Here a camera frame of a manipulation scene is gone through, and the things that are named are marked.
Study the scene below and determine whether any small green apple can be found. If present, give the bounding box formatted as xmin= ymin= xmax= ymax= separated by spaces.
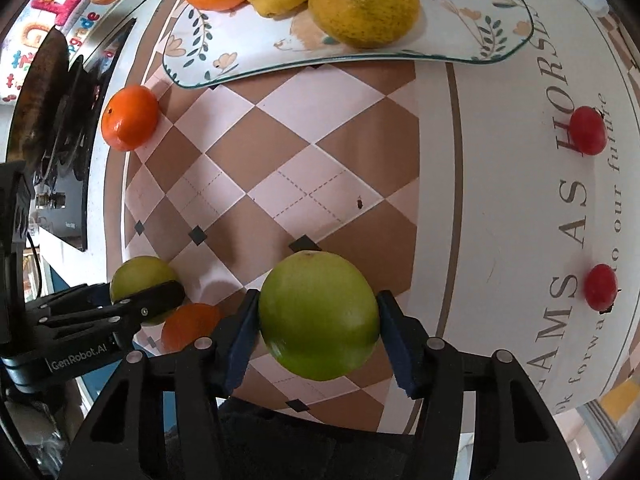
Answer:
xmin=110 ymin=256 xmax=179 ymax=304

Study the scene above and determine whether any dark red orange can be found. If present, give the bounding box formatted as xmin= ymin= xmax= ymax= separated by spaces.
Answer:
xmin=160 ymin=304 xmax=222 ymax=353

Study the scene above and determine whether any large green apple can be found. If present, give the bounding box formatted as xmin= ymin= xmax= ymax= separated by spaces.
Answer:
xmin=258 ymin=250 xmax=380 ymax=382

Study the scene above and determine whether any cherry tomato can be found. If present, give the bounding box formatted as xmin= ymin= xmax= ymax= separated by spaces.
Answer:
xmin=584 ymin=263 xmax=618 ymax=313
xmin=568 ymin=106 xmax=608 ymax=156

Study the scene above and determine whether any small orange tangerine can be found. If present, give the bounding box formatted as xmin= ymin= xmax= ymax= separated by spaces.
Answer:
xmin=101 ymin=86 xmax=160 ymax=152

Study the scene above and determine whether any round yellow lemon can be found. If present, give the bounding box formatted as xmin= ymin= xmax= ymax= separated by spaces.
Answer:
xmin=308 ymin=0 xmax=421 ymax=49

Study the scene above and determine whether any black gas stove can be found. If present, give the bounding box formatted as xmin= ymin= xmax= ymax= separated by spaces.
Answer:
xmin=34 ymin=18 xmax=136 ymax=252

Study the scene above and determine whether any black frying pan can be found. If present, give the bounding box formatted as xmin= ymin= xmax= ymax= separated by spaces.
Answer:
xmin=6 ymin=28 xmax=70 ymax=171

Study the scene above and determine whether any checkered table mat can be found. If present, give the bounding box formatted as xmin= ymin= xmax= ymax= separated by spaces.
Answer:
xmin=122 ymin=0 xmax=639 ymax=418

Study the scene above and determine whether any floral oval plate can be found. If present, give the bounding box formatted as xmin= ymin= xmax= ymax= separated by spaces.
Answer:
xmin=163 ymin=0 xmax=534 ymax=89

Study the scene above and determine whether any colourful wall sticker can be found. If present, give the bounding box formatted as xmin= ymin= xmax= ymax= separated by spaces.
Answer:
xmin=1 ymin=0 xmax=118 ymax=104

